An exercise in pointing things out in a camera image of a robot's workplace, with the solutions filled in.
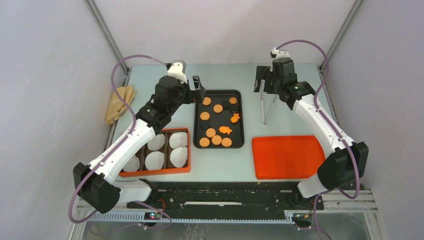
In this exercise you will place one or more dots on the tan cloth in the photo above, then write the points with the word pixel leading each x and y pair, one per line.
pixel 116 107

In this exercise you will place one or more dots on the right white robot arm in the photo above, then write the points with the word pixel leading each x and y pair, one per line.
pixel 345 159

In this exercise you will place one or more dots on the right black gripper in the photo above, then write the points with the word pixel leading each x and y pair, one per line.
pixel 262 73

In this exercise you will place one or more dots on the black cookie tray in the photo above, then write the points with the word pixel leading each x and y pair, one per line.
pixel 219 119

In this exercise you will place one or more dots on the orange box lid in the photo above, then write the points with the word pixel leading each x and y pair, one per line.
pixel 286 157

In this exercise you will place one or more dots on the orange compartment box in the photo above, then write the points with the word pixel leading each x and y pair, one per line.
pixel 168 153

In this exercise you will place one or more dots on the black sandwich cookie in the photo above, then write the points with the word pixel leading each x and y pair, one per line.
pixel 225 105
pixel 205 124
pixel 234 108

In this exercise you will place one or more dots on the orange shell cookie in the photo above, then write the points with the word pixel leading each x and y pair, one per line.
pixel 233 100

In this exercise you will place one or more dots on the round orange cookie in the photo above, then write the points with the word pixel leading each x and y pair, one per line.
pixel 216 140
pixel 204 142
pixel 207 101
pixel 226 142
pixel 204 116
pixel 218 108
pixel 210 132

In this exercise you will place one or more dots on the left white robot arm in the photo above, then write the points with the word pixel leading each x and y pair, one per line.
pixel 95 182

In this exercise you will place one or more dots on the white paper cup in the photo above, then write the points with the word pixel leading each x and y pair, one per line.
pixel 157 142
pixel 133 164
pixel 178 140
pixel 154 161
pixel 179 157

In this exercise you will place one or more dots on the orange fish cookie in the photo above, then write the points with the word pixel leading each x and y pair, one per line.
pixel 235 118
pixel 225 130

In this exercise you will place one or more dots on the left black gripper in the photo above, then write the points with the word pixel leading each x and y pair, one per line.
pixel 199 91

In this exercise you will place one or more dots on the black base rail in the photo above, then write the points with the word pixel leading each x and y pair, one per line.
pixel 228 200

